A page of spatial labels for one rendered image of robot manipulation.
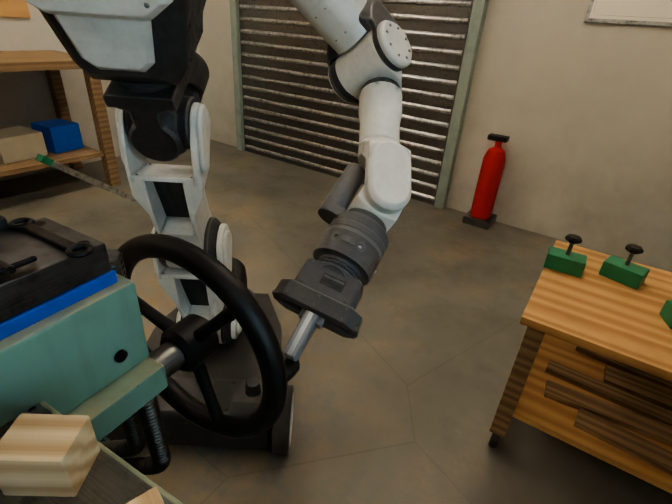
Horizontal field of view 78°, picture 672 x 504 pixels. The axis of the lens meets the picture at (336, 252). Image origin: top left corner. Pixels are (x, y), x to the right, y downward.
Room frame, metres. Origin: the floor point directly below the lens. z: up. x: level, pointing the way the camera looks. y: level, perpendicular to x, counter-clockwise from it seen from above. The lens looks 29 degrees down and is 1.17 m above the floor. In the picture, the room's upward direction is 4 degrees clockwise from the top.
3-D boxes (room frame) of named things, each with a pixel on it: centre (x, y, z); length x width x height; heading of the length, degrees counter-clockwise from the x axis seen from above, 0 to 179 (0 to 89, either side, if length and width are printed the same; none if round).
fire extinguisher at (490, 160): (2.71, -0.99, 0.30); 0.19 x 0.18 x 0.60; 148
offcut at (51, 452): (0.17, 0.18, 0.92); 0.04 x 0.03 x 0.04; 93
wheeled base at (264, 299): (1.10, 0.40, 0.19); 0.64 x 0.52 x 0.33; 3
